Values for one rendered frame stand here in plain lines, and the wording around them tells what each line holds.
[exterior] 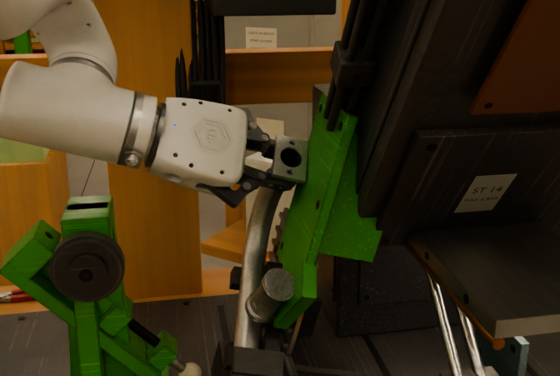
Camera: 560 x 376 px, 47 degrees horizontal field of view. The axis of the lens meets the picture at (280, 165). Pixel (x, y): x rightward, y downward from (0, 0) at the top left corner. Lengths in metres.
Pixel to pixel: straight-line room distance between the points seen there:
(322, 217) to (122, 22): 0.46
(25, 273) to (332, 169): 0.34
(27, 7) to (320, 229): 0.36
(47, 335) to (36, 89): 0.44
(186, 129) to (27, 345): 0.44
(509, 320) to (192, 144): 0.37
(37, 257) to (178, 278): 0.43
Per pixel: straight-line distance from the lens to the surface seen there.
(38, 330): 1.05
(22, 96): 0.71
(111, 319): 0.76
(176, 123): 0.73
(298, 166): 0.75
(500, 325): 0.60
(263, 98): 1.12
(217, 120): 0.75
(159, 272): 1.11
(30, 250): 0.73
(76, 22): 0.75
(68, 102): 0.71
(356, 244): 0.73
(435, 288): 0.76
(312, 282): 0.70
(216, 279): 1.18
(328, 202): 0.69
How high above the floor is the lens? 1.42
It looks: 18 degrees down
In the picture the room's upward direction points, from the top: straight up
